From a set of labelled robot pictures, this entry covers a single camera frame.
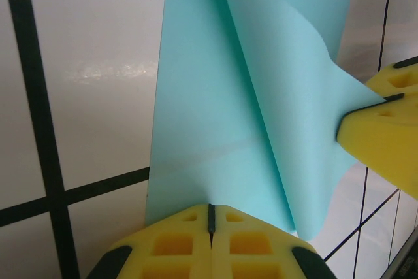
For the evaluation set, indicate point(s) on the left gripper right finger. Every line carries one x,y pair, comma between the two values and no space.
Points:
258,249

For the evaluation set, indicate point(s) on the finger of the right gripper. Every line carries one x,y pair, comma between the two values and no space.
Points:
385,148
401,79

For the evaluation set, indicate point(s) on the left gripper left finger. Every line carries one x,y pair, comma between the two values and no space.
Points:
170,249

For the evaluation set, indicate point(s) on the light blue paper sheet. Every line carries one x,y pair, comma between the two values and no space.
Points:
212,96

